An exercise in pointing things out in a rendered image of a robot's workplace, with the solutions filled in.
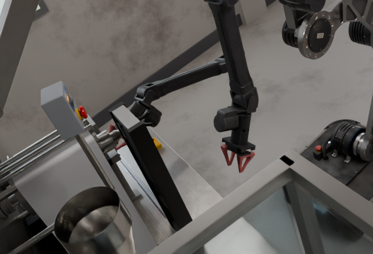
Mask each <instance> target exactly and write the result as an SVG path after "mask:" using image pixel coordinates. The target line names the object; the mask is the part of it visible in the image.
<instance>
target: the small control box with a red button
mask: <svg viewBox="0 0 373 254"><path fill-rule="evenodd" d="M41 107H42V108H43V110H44V111H45V113H46V115H47V116H48V118H49V119H50V121H51V122H52V123H53V125H54V127H55V128H56V130H57V131H58V133H59V134H60V136H61V138H62V139H63V140H67V139H69V138H71V137H74V136H76V135H78V134H80V133H82V132H84V124H83V117H84V118H85V119H86V118H87V117H88V115H87V112H86V110H85V108H84V107H83V106H79V108H78V107H77V105H76V104H75V102H74V101H73V98H72V97H71V95H70V94H69V92H68V90H67V89H66V87H65V85H64V83H63V82H62V81H59V82H57V83H55V84H52V85H50V86H48V87H46V88H44V89H41ZM79 109H80V110H79Z"/></svg>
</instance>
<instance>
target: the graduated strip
mask: <svg viewBox="0 0 373 254"><path fill-rule="evenodd" d="M120 157H121V160H120V161H119V162H120V163H121V164H122V165H123V166H124V168H125V169H126V170H127V171H128V173H129V174H130V175H131V176H132V178H133V179H134V180H135V182H136V183H137V184H138V185H139V187H140V188H141V189H142V190H143V191H144V193H145V194H146V195H147V196H148V198H149V199H150V200H151V201H152V203H153V204H154V205H155V207H156V208H157V209H158V210H159V212H160V213H161V214H162V215H163V216H164V218H165V219H166V216H165V214H164V212H163V210H162V208H161V207H160V205H159V203H158V201H157V199H156V198H155V196H154V195H153V194H152V193H151V191H150V190H149V189H148V187H147V186H146V185H145V184H144V183H143V181H142V180H141V179H140V178H139V177H138V175H137V174H136V173H135V172H134V171H133V169H132V168H131V167H130V165H128V164H127V162H126V161H125V159H124V158H123V157H122V156H121V155H120Z"/></svg>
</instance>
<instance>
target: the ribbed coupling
mask: <svg viewBox="0 0 373 254"><path fill-rule="evenodd" d="M19 204H21V202H20V201H19V199H18V198H17V196H16V195H15V193H14V194H13V195H11V196H9V197H8V198H6V199H5V200H3V201H2V202H0V216H1V217H2V218H3V219H4V220H6V219H8V218H9V217H8V215H10V213H12V212H14V211H16V210H17V209H16V206H17V205H19ZM21 205H22V204H21Z"/></svg>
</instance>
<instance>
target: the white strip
mask: <svg viewBox="0 0 373 254"><path fill-rule="evenodd" d="M84 139H85V141H86V142H87V144H88V146H89V147H90V149H91V150H92V152H93V153H94V155H95V157H96V159H97V160H98V162H99V163H100V165H101V167H102V169H103V170H104V172H105V173H106V175H107V176H108V178H109V180H110V181H111V183H112V185H113V186H114V187H115V191H116V193H117V194H118V195H119V197H120V199H121V200H122V202H123V203H124V205H125V207H126V208H127V210H128V211H129V213H130V215H131V218H132V226H133V234H134V242H135V250H136V254H147V253H148V252H150V251H151V250H153V249H154V248H156V247H157V246H158V245H157V243H156V242H155V240H154V238H153V236H152V235H151V233H150V232H149V230H148V228H147V227H146V225H145V223H144V222H143V220H142V218H141V217H140V215H139V213H138V211H137V210H136V208H135V207H134V205H133V203H132V201H131V200H130V198H129V196H128V195H127V193H126V191H125V190H124V188H123V186H122V185H121V183H120V182H119V180H118V178H117V176H116V175H115V173H114V171H113V170H112V168H111V166H110V164H109V163H108V161H107V159H106V158H105V156H104V154H103V153H102V151H101V150H100V148H99V146H98V145H97V143H96V142H97V141H98V140H99V139H98V137H97V136H96V134H94V135H93V136H92V135H91V134H90V135H88V136H87V137H85V138H84ZM98 186H104V187H105V185H104V183H103V181H102V180H101V178H100V177H99V175H98V174H97V172H96V170H95V169H94V167H93V166H92V164H91V162H90V161H89V159H88V157H87V156H86V154H85V153H84V151H83V150H82V148H81V146H80V145H79V143H78V142H77V143H75V144H74V145H72V146H70V147H69V148H67V149H66V150H64V151H63V152H61V153H59V154H58V155H56V156H54V157H53V158H51V159H50V160H48V161H47V162H45V163H44V164H42V165H40V166H38V167H37V168H35V169H34V170H32V171H30V172H29V173H27V174H26V175H24V176H23V177H21V178H19V179H18V180H16V181H14V185H13V186H11V187H10V188H8V189H6V190H5V191H3V192H2V193H0V202H2V201H3V200H5V199H6V198H8V197H9V196H11V195H13V194H14V193H16V192H17V191H19V192H20V193H21V194H22V195H23V197H24V198H25V199H26V200H27V202H28V203H29V204H30V205H31V207H32V208H33V209H34V210H35V212H36V213H37V214H38V216H39V217H40V218H41V219H42V221H43V222H44V223H45V224H46V225H47V227H49V226H50V225H52V224H53V223H55V220H56V217H57V214H58V213H59V211H60V210H61V208H62V207H63V206H64V205H65V204H66V203H67V202H68V201H69V200H70V199H71V198H72V197H73V196H75V195H76V194H78V193H80V192H82V191H84V190H86V189H89V188H92V187H98Z"/></svg>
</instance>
